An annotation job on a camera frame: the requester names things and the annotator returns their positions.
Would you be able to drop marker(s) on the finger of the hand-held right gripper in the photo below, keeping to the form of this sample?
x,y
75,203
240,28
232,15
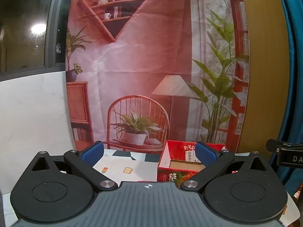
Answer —
x,y
274,144

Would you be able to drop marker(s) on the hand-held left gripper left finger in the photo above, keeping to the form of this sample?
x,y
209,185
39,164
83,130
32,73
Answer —
x,y
93,152

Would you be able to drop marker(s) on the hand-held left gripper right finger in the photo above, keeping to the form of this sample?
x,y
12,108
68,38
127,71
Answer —
x,y
206,153

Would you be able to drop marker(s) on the red strawberry print box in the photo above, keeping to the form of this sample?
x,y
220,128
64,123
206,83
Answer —
x,y
175,151

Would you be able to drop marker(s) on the cartoon printed tablecloth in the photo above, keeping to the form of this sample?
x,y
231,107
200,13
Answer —
x,y
132,163

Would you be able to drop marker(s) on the yellow wooden panel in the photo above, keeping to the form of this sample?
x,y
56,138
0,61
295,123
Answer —
x,y
265,52

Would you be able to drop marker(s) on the blue curtain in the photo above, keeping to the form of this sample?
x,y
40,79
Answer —
x,y
293,52

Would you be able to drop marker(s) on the dark framed window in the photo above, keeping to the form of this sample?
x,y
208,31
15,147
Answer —
x,y
23,28

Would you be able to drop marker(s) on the printed room scene wall cloth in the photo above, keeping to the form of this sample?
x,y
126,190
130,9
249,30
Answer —
x,y
142,52

